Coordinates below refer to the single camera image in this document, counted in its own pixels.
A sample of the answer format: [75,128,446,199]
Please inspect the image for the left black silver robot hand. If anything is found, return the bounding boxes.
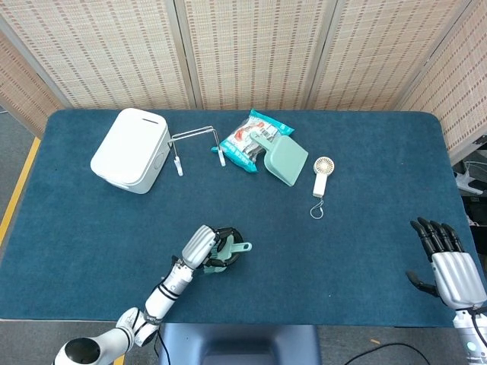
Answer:
[181,224,245,275]

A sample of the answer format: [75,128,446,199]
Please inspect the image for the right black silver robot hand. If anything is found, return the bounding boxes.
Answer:
[406,217,487,310]

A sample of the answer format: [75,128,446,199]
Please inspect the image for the small green brush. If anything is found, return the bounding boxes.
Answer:
[203,237,253,276]

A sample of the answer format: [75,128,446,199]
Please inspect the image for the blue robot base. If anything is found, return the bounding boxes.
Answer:
[157,323,323,365]

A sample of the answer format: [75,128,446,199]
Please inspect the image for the white power strip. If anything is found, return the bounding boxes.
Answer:
[454,170,485,195]

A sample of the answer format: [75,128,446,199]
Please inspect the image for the teal snack bag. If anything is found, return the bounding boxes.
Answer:
[210,109,296,175]

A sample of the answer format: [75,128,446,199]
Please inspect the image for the blue carpet table cover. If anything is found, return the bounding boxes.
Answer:
[0,109,473,329]

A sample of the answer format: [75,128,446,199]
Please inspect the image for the white lidded storage box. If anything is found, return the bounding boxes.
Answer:
[90,107,171,195]

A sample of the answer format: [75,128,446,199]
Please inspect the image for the mint green dustpan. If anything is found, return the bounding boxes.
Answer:
[249,131,310,188]

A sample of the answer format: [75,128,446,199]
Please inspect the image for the woven bamboo folding screen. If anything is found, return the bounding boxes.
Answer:
[0,0,487,165]

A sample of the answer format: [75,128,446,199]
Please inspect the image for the metal wire rack white feet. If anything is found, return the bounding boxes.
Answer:
[167,126,228,178]

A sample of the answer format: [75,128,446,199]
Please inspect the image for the black floor cable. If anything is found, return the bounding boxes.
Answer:
[343,342,431,365]

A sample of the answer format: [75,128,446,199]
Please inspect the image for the white handheld fan with lanyard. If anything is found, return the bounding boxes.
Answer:
[308,157,336,221]

